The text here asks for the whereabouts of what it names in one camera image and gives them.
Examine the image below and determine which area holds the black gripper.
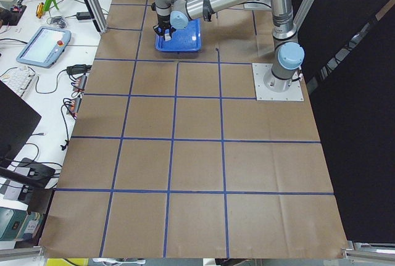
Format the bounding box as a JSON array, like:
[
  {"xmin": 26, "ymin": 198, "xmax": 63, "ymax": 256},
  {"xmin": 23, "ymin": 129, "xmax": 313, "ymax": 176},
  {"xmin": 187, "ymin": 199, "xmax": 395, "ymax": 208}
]
[{"xmin": 154, "ymin": 14, "xmax": 176, "ymax": 37}]

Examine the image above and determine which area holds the white block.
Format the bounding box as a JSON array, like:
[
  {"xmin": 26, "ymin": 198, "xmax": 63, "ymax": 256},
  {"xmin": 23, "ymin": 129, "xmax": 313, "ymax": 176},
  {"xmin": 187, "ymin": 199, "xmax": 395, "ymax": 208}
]
[{"xmin": 164, "ymin": 33, "xmax": 172, "ymax": 41}]

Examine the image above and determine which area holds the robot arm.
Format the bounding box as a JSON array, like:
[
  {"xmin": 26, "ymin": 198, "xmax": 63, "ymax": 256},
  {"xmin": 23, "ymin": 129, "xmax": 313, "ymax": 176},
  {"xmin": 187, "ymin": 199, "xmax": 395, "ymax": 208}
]
[{"xmin": 151, "ymin": 0, "xmax": 305, "ymax": 93}]

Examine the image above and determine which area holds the blue plastic tray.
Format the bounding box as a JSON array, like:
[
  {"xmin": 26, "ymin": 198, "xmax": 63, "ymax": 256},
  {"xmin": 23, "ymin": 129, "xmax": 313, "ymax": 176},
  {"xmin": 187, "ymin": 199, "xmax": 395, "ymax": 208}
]
[{"xmin": 155, "ymin": 19, "xmax": 202, "ymax": 53}]

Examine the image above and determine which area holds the black power adapter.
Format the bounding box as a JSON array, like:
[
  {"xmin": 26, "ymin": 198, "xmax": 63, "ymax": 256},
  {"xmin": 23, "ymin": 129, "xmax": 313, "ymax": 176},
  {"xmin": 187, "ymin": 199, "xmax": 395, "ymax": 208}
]
[{"xmin": 75, "ymin": 12, "xmax": 92, "ymax": 20}]

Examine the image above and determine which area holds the reacher grabber tool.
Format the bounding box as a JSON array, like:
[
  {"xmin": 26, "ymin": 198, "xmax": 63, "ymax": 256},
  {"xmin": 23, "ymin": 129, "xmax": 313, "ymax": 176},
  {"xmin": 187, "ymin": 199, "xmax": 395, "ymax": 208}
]
[{"xmin": 35, "ymin": 0, "xmax": 59, "ymax": 19}]

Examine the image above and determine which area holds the teach pendant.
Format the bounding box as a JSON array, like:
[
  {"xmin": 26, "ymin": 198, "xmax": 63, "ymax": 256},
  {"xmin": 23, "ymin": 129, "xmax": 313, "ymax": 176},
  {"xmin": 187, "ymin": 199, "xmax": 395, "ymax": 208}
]
[{"xmin": 16, "ymin": 26, "xmax": 72, "ymax": 68}]

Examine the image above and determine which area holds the white keyboard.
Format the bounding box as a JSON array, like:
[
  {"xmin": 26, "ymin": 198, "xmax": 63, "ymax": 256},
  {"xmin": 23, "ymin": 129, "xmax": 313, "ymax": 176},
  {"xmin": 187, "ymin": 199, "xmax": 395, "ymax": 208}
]
[{"xmin": 1, "ymin": 66, "xmax": 37, "ymax": 99}]

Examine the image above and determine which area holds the black monitor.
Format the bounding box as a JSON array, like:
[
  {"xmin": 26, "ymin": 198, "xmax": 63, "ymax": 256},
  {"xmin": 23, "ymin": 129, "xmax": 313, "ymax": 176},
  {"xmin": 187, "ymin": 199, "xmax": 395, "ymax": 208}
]
[{"xmin": 1, "ymin": 82, "xmax": 41, "ymax": 168}]

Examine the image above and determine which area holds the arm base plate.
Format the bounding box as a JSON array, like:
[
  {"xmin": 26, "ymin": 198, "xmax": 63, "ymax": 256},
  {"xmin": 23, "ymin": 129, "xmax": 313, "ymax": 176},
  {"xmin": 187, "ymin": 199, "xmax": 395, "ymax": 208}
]
[{"xmin": 252, "ymin": 63, "xmax": 304, "ymax": 102}]

